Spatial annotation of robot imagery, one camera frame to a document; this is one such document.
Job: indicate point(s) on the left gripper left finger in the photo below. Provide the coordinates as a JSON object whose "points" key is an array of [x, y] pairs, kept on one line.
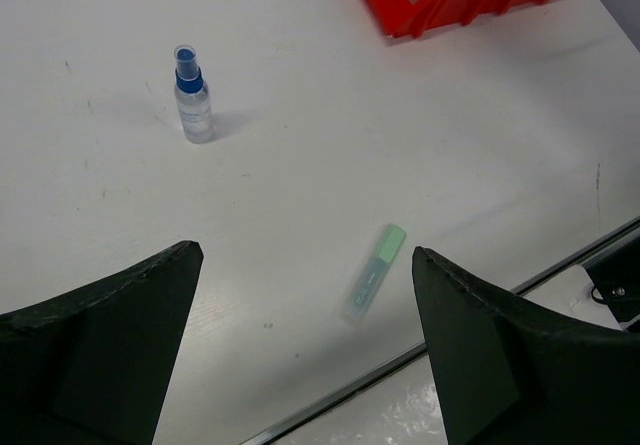
{"points": [[93, 365]]}

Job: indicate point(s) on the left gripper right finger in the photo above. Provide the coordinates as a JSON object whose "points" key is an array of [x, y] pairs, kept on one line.
{"points": [[509, 371]]}

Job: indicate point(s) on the green highlighter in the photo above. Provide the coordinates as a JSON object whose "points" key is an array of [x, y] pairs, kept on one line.
{"points": [[373, 273]]}

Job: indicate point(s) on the clear blue-cap spray bottle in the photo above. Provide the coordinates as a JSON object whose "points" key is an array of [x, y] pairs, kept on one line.
{"points": [[192, 97]]}

